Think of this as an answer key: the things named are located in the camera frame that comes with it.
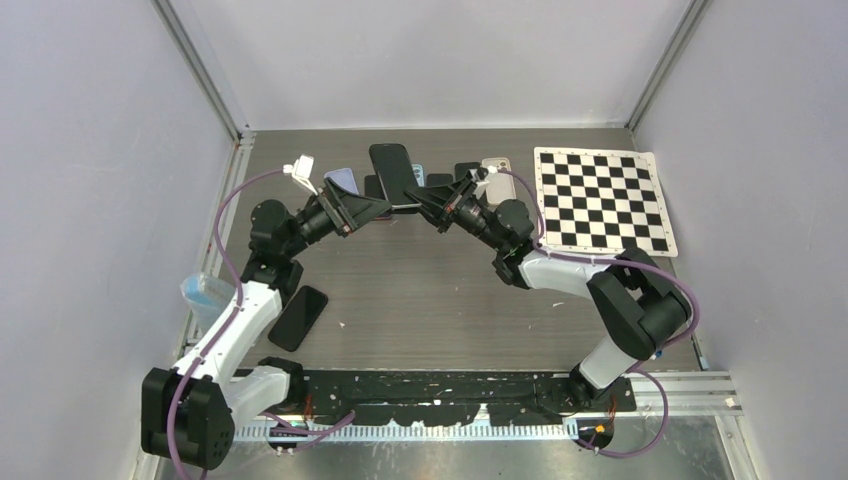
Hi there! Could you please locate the purple cable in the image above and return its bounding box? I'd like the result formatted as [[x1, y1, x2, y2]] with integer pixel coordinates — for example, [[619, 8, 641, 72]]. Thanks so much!
[[165, 166, 289, 480], [493, 168, 701, 461]]

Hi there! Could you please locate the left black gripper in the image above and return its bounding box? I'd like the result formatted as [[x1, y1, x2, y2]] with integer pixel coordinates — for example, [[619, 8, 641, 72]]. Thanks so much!
[[284, 179, 391, 259]]

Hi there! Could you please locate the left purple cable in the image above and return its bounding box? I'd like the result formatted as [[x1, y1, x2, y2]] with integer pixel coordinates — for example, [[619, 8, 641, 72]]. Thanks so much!
[[165, 166, 289, 480]]

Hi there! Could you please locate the phone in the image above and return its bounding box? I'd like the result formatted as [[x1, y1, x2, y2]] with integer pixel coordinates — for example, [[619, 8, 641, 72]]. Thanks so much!
[[425, 173, 454, 187], [364, 174, 392, 221], [368, 143, 420, 212]]

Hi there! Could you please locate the light-blue phone case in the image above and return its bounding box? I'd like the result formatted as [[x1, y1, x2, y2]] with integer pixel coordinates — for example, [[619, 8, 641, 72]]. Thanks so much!
[[411, 164, 426, 187]]

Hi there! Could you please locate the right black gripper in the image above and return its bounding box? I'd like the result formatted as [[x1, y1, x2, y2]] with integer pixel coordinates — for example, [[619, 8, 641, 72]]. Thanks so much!
[[404, 177, 508, 253]]

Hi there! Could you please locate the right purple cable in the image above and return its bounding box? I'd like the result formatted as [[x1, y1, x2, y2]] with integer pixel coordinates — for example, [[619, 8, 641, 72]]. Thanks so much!
[[493, 168, 701, 461]]

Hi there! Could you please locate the lilac phone case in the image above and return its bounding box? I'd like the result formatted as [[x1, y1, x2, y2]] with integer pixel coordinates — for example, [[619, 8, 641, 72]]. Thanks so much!
[[324, 167, 359, 195]]

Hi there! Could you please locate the black smartphone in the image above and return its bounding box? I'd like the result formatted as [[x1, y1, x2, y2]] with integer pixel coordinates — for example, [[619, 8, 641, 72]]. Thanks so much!
[[454, 162, 481, 182]]

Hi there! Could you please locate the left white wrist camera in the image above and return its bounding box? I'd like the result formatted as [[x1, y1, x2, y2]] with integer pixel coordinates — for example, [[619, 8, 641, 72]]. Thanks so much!
[[283, 154, 318, 195]]

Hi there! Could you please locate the aluminium front rail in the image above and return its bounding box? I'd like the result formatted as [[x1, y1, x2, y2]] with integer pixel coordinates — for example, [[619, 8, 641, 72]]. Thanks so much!
[[231, 372, 743, 447]]

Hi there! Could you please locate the checkerboard calibration mat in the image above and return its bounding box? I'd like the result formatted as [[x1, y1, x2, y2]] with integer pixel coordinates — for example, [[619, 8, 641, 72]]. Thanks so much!
[[534, 147, 678, 258]]

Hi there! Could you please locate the beige phone case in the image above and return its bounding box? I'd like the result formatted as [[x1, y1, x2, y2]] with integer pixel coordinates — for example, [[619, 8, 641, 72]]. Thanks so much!
[[481, 157, 516, 208]]

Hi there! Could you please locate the black phone bare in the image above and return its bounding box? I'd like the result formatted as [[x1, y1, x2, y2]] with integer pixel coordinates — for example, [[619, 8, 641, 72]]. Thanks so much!
[[267, 285, 329, 352]]

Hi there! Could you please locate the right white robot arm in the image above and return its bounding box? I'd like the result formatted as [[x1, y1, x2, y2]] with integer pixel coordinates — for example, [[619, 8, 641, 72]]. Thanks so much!
[[404, 169, 700, 411]]

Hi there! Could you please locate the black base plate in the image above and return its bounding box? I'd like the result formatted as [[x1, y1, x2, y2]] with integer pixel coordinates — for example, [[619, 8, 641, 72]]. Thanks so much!
[[270, 370, 637, 427]]

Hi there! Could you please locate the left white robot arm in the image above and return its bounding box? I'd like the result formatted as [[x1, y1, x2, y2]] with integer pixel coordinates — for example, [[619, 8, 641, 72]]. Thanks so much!
[[141, 180, 391, 479]]

